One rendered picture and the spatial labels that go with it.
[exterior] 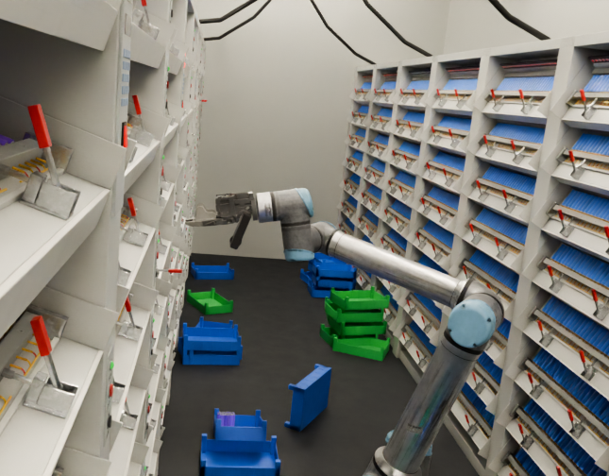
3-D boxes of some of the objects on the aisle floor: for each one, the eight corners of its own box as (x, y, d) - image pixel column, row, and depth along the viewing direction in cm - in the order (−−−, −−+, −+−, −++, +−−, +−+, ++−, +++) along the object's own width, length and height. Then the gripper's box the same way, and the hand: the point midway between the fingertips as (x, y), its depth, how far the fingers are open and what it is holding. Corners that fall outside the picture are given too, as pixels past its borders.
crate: (274, 452, 273) (276, 434, 272) (279, 481, 254) (280, 462, 252) (200, 450, 269) (202, 433, 267) (199, 479, 250) (200, 460, 248)
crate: (212, 427, 289) (213, 408, 290) (259, 428, 292) (260, 409, 293) (214, 440, 260) (215, 419, 261) (265, 441, 263) (267, 420, 264)
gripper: (252, 189, 205) (182, 197, 202) (254, 195, 194) (180, 203, 192) (256, 216, 207) (187, 225, 204) (258, 223, 196) (185, 232, 194)
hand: (190, 223), depth 199 cm, fingers open, 3 cm apart
